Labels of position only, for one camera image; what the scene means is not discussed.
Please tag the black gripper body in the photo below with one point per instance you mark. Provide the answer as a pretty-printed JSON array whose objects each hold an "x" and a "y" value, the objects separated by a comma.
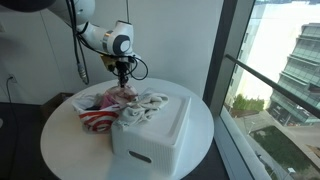
[{"x": 122, "y": 65}]

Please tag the pink cloth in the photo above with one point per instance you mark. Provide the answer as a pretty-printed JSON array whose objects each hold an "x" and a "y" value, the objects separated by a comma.
[{"x": 115, "y": 98}]

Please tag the cream knit cloth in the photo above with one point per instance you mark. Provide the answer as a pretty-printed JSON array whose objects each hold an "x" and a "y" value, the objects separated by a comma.
[{"x": 141, "y": 108}]

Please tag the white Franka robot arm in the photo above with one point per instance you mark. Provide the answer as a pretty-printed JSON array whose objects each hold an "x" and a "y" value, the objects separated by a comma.
[{"x": 100, "y": 33}]

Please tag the white plastic storage box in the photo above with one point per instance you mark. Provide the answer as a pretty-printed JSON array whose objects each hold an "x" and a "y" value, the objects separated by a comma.
[{"x": 160, "y": 133}]

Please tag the brown cardboard box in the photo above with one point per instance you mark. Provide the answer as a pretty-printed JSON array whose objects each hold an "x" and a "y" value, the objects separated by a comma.
[{"x": 53, "y": 103}]

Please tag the red white striped cloth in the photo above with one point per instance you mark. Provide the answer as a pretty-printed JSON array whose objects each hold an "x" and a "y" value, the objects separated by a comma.
[{"x": 96, "y": 121}]

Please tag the dark window railing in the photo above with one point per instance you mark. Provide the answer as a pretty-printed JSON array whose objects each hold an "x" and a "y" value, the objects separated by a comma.
[{"x": 273, "y": 85}]

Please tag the yellowish wrist camera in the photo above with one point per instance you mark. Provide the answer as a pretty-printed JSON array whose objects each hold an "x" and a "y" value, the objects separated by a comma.
[{"x": 108, "y": 63}]

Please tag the dark window frame post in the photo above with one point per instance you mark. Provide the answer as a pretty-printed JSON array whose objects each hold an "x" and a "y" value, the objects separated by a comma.
[{"x": 220, "y": 50}]

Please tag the white wall outlet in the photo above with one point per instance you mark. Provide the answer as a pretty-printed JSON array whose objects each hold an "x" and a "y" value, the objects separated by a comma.
[{"x": 12, "y": 78}]

